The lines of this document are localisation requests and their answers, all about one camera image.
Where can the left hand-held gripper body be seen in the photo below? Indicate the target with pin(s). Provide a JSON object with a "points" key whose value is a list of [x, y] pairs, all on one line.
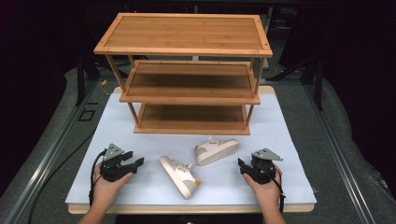
{"points": [[112, 168]]}

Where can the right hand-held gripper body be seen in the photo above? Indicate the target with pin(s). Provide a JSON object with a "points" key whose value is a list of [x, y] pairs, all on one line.
{"points": [[261, 171]]}

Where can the white grey sneaker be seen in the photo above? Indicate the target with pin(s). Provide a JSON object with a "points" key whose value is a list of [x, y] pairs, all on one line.
{"points": [[179, 175], [216, 151]]}

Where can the wooden three-tier shoe rack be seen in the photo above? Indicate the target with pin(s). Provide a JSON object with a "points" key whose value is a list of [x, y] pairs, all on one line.
{"points": [[186, 32]]}

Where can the person's right hand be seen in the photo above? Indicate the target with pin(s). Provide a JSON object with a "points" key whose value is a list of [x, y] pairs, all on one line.
{"points": [[267, 193]]}

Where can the person's left hand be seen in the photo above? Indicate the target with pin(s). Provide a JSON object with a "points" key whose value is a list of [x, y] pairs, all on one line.
{"points": [[107, 191]]}

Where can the white table cover sheet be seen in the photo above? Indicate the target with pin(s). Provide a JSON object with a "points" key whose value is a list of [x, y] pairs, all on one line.
{"points": [[218, 183]]}

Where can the small yellow object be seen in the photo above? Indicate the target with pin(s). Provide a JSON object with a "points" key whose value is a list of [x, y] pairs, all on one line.
{"points": [[104, 83]]}

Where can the black metal stand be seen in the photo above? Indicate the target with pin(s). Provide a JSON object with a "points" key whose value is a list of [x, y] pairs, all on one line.
{"points": [[318, 87], [80, 81]]}

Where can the metal floor rail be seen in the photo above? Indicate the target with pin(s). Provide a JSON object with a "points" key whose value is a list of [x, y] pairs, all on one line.
{"points": [[46, 161], [339, 155]]}

